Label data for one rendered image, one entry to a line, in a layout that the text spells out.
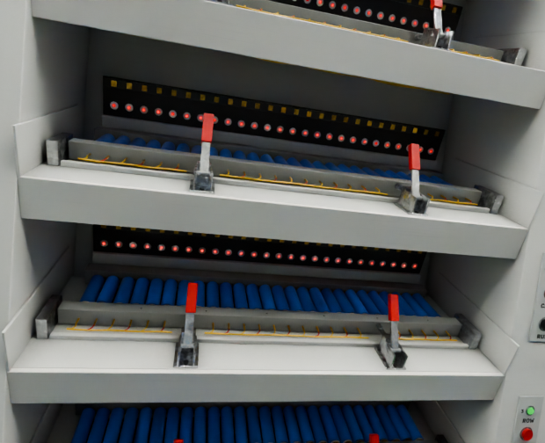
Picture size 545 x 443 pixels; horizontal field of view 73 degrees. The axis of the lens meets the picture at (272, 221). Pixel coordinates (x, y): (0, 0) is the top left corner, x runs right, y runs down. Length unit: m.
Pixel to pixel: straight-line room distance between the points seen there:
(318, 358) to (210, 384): 0.14
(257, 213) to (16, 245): 0.25
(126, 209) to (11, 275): 0.13
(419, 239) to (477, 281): 0.18
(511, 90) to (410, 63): 0.15
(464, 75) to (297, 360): 0.41
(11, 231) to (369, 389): 0.45
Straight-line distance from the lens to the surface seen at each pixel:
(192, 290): 0.46
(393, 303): 0.53
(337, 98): 0.67
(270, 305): 0.55
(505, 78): 0.58
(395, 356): 0.52
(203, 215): 0.42
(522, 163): 0.62
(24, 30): 0.47
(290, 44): 0.46
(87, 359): 0.49
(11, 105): 0.45
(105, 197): 0.43
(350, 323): 0.56
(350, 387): 0.52
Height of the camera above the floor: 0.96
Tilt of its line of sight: 5 degrees down
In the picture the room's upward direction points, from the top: 6 degrees clockwise
